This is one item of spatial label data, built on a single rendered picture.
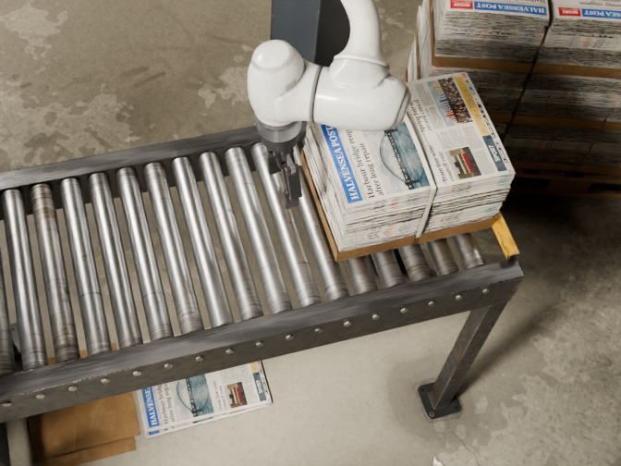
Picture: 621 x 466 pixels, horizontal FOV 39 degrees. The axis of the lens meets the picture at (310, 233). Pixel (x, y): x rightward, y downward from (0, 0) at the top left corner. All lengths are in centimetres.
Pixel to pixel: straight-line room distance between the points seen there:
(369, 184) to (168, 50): 176
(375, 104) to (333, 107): 7
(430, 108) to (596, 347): 126
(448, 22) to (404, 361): 102
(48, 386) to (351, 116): 81
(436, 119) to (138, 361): 80
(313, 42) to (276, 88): 113
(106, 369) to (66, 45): 186
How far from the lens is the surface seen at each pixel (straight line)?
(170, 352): 184
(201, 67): 335
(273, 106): 158
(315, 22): 261
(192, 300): 189
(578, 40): 260
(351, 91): 154
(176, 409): 263
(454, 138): 189
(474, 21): 248
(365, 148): 183
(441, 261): 199
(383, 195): 177
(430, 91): 195
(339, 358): 272
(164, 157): 209
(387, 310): 191
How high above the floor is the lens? 248
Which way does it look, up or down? 58 degrees down
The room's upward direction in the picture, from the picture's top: 8 degrees clockwise
